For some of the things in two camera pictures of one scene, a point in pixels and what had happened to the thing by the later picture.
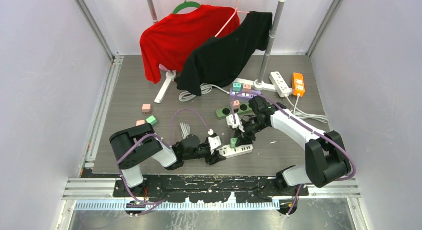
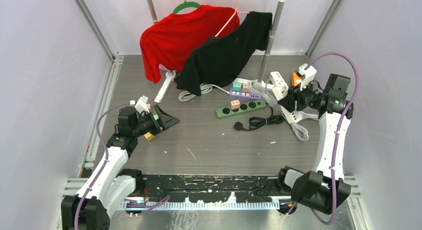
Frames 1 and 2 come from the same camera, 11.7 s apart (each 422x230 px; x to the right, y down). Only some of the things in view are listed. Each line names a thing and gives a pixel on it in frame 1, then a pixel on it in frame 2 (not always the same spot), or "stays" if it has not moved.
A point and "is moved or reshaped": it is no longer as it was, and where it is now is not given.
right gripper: (243, 140) → (289, 101)
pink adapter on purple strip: (247, 87) stays
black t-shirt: (217, 59) stays
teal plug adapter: (237, 86) stays
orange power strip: (297, 84) stays
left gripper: (213, 159) → (164, 122)
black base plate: (210, 188) stays
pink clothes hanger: (236, 10) stays
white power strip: (228, 151) is moved or reshaped
